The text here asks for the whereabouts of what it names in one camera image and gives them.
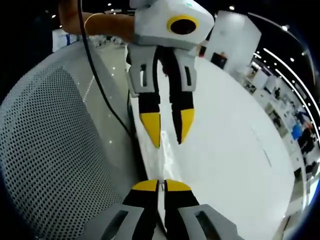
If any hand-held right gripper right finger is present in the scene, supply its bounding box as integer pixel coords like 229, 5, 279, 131
163, 178, 242, 240

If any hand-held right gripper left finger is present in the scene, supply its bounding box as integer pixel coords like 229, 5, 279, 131
79, 178, 160, 240

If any clear resealable bag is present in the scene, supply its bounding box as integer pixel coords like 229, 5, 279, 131
147, 128, 183, 235

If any black cabinet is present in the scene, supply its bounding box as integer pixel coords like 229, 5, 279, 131
210, 51, 229, 70

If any white square pillar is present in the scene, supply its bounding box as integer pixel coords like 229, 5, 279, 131
206, 10, 263, 74

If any row of white desks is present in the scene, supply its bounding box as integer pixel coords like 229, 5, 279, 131
234, 62, 320, 191

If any white perforated chair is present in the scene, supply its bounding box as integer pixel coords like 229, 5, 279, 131
0, 39, 141, 240

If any blue storage box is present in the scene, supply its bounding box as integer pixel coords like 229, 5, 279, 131
290, 124, 305, 141

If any black cable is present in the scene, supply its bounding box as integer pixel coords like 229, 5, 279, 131
76, 0, 135, 140

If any thin gold bracelet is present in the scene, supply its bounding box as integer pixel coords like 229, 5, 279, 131
83, 12, 101, 36

